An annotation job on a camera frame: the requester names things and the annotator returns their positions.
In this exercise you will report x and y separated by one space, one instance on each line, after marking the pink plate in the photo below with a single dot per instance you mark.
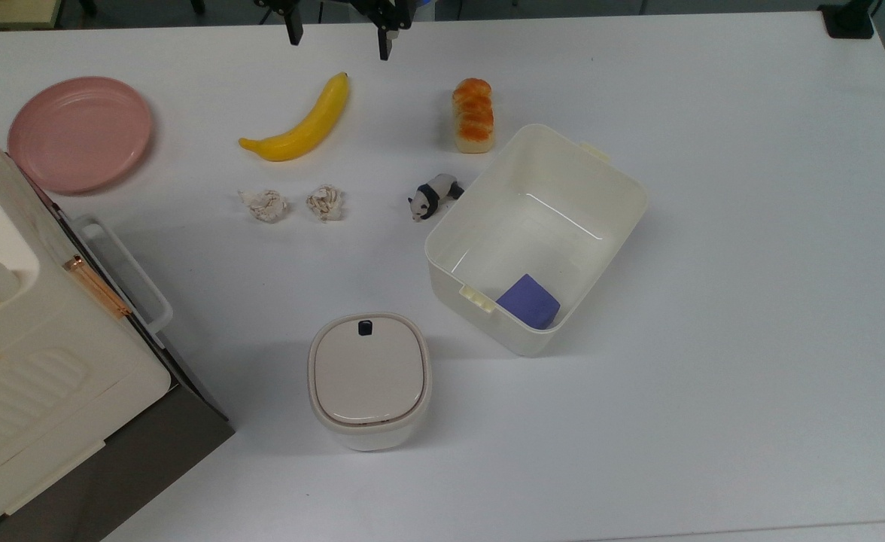
80 134

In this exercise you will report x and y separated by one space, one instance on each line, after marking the toy bread loaf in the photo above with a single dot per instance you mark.
473 117

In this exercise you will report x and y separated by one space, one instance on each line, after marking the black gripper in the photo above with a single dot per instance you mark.
386 11

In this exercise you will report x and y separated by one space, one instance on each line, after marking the purple block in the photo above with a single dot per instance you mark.
527 302

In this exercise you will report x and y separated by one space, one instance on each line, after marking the yellow banana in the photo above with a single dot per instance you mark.
303 132

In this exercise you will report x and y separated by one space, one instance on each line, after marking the black clamp mount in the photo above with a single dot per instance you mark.
849 21

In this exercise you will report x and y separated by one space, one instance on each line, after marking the cream cabinet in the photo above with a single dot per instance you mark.
44 354

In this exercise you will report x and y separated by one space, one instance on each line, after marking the toy panda figure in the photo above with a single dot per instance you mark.
433 197

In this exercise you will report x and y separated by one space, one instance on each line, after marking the wooden table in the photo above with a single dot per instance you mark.
6 11

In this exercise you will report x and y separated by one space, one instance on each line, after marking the crumpled paper ball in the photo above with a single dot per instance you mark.
325 202
266 205

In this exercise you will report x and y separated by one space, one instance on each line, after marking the white bin with lid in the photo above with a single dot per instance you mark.
367 376

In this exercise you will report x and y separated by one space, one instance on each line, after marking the cream plastic box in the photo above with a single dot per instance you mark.
450 293

